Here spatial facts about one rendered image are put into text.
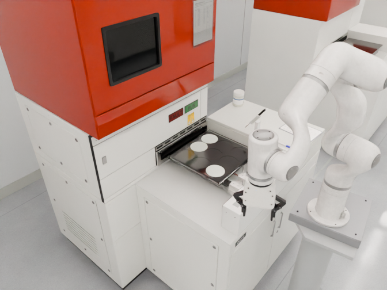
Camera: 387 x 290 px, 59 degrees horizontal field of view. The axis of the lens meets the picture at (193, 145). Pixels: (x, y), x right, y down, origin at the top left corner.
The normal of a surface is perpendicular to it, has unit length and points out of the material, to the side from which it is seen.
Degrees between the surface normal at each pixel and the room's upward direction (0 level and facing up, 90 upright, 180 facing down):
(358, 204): 2
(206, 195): 0
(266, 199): 89
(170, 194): 0
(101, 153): 90
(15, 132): 90
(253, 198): 90
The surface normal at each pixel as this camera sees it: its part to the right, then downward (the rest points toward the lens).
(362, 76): -0.07, 0.48
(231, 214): -0.65, 0.44
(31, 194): 0.00, -0.82
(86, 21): 0.76, 0.37
